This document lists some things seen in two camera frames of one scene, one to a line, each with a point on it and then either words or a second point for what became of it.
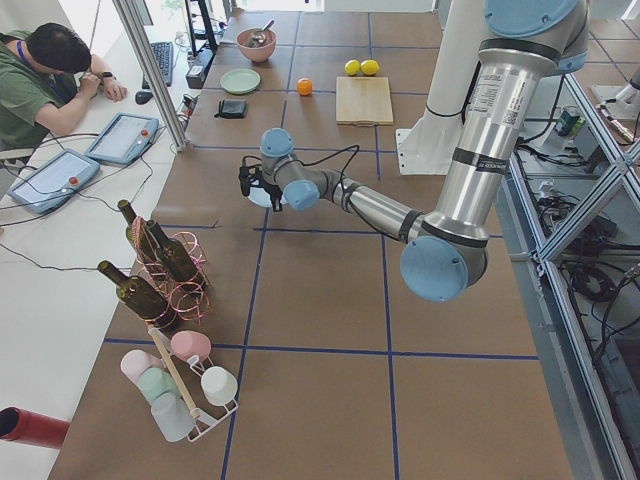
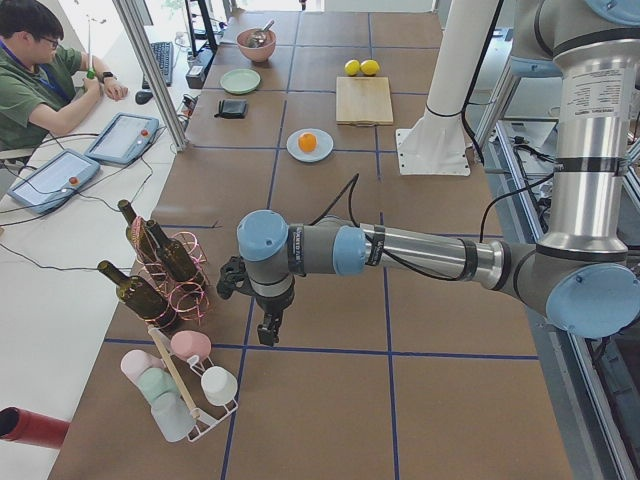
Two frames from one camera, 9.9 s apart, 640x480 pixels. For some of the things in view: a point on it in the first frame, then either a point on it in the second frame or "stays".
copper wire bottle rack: (173, 268) stays
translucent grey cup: (173, 417) stays
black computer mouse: (143, 97) stays
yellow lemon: (352, 67) stays
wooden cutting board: (363, 101) stays
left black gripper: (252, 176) -> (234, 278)
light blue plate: (260, 196) -> (324, 148)
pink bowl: (257, 44) stays
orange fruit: (304, 86) -> (307, 142)
